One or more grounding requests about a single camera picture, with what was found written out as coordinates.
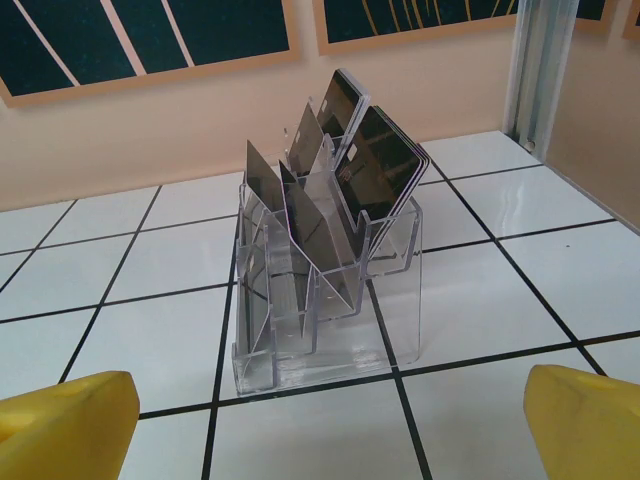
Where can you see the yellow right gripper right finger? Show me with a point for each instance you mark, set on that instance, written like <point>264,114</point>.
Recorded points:
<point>585,430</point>

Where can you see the dark grey credit card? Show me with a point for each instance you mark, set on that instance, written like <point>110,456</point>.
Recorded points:
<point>260,172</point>
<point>306,137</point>
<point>315,235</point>

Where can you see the black credit card stack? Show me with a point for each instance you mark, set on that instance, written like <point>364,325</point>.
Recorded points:
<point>345,102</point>
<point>380,165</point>

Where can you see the pink flowers wall panel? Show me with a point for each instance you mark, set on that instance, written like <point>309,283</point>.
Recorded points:
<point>150,35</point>

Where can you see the clear acrylic card stand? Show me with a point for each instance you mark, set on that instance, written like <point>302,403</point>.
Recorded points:
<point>350,345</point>

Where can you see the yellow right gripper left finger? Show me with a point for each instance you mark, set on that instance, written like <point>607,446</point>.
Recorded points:
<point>65,430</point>

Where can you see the aluminium corner post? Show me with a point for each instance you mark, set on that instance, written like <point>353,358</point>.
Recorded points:
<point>535,75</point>

